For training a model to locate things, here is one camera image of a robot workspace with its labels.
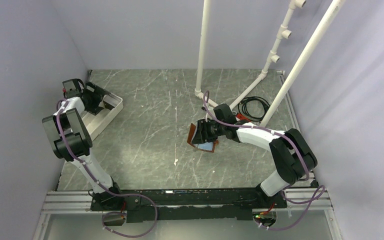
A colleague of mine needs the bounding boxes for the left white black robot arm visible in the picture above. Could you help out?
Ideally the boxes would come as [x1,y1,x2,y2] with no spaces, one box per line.
[42,78,124,210]

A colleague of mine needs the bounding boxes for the red black clamp tool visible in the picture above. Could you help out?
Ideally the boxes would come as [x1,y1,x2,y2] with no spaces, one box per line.
[235,112,252,124]

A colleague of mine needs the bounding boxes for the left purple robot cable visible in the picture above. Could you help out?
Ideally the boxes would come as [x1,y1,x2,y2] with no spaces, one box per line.
[55,98,159,239]

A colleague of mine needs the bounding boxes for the brown leather card holder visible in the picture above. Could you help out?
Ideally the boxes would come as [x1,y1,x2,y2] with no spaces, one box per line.
[186,123,219,153]

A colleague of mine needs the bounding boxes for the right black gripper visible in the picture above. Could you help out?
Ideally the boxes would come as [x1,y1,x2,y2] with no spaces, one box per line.
[191,118,226,145]

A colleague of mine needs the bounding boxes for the aluminium extrusion rail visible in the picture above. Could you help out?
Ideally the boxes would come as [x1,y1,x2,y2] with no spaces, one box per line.
[41,188,334,214]

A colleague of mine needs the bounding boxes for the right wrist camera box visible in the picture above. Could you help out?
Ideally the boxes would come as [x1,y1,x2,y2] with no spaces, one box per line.
[213,103,237,125]

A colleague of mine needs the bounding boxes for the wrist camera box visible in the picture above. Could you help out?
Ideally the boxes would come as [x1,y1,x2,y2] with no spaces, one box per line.
[62,78,85,99]
[213,103,237,125]

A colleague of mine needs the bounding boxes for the white rectangular plastic tray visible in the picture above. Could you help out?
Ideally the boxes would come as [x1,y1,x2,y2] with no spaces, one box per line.
[80,91,124,140]

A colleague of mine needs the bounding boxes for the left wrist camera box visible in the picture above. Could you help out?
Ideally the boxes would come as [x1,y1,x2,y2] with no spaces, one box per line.
[62,78,85,99]

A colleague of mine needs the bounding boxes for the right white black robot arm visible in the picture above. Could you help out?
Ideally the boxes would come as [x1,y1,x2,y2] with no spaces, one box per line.
[188,119,318,208]

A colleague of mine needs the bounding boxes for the white PVC pipe frame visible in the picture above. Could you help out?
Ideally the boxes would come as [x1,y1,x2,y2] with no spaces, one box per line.
[194,0,347,130]

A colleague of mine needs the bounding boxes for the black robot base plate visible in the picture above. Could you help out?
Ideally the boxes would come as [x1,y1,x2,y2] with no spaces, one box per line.
[90,187,287,223]

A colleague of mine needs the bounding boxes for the coiled black cable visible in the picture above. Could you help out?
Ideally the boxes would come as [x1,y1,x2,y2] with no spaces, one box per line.
[238,96,271,122]

